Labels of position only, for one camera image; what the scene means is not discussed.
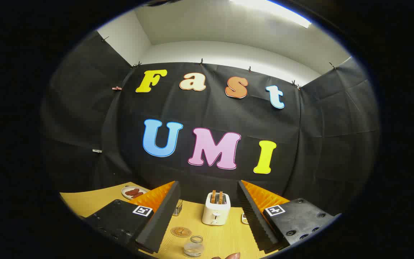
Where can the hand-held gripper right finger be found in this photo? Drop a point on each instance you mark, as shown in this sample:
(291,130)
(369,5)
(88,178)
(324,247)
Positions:
(255,223)

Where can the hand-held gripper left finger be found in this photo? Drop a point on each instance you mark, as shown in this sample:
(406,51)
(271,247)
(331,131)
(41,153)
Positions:
(158,223)

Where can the round brown coaster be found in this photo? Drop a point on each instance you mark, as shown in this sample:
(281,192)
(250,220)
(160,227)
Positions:
(181,232)

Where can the clear plastic juice bottle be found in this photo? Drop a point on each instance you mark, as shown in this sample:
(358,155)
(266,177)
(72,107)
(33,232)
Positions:
(193,249)

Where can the divided white dish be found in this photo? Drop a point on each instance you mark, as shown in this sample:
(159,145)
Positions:
(244,218)

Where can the clear drinking glass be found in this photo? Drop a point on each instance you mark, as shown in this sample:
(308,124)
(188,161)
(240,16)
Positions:
(177,208)

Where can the wooden table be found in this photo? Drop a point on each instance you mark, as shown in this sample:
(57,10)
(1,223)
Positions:
(225,237)

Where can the red sausage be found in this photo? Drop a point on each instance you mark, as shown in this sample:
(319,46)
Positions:
(137,195)
(132,191)

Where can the white toaster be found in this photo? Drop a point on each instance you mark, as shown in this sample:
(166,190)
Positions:
(216,214)

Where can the toast bread slice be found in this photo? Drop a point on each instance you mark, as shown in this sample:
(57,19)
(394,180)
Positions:
(213,196)
(221,198)

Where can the white oval plate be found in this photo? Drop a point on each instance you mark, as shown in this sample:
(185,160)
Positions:
(125,194)

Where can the black backdrop cloth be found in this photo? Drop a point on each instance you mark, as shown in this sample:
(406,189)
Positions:
(210,144)

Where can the silver clip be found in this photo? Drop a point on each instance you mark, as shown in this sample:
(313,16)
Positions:
(97,151)

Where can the red clip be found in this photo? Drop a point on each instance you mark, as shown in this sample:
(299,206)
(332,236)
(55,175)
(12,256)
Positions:
(117,88)

